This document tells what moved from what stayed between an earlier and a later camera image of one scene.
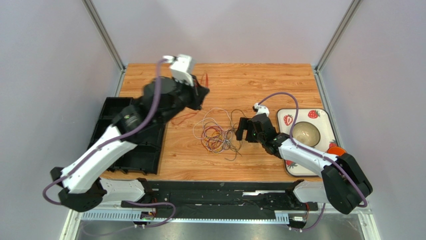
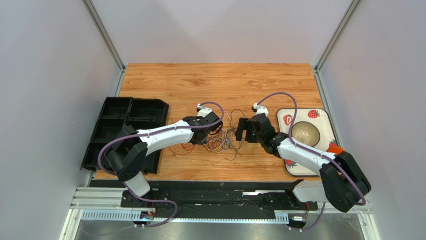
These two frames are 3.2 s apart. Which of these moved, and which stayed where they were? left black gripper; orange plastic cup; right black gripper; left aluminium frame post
Moved: left black gripper
Stayed: left aluminium frame post; right black gripper; orange plastic cup
